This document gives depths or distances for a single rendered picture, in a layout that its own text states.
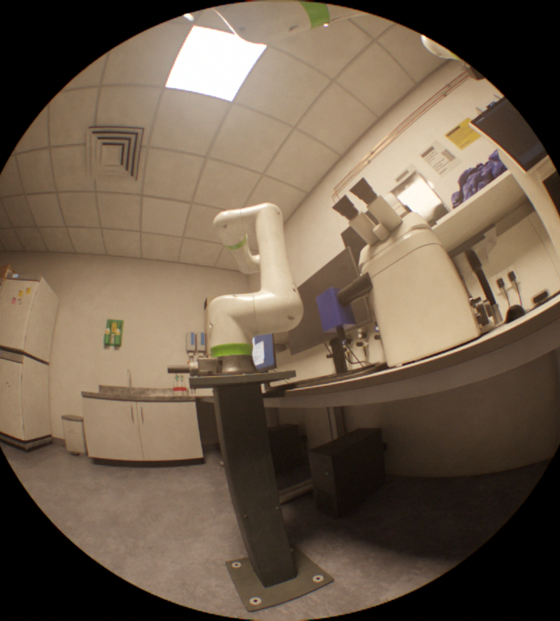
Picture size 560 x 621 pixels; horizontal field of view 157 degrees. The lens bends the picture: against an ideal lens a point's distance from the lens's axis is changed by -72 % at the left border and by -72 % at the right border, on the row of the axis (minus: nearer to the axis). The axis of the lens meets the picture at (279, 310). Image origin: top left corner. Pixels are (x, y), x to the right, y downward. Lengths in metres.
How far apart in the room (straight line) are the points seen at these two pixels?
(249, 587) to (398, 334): 0.92
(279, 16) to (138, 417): 2.40
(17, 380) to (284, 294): 2.63
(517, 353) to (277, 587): 0.89
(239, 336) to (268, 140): 1.83
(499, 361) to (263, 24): 0.67
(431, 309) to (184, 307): 2.87
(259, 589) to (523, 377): 1.30
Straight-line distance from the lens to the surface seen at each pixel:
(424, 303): 0.37
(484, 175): 1.16
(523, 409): 1.23
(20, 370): 2.66
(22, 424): 2.70
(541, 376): 1.21
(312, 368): 1.76
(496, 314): 0.60
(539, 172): 0.84
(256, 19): 0.52
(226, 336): 0.55
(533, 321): 0.28
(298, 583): 0.91
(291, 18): 0.53
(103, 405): 2.24
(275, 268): 0.62
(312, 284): 1.03
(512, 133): 0.89
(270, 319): 0.56
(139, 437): 2.19
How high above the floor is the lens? 0.76
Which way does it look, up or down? 21 degrees up
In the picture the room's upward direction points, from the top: 9 degrees counter-clockwise
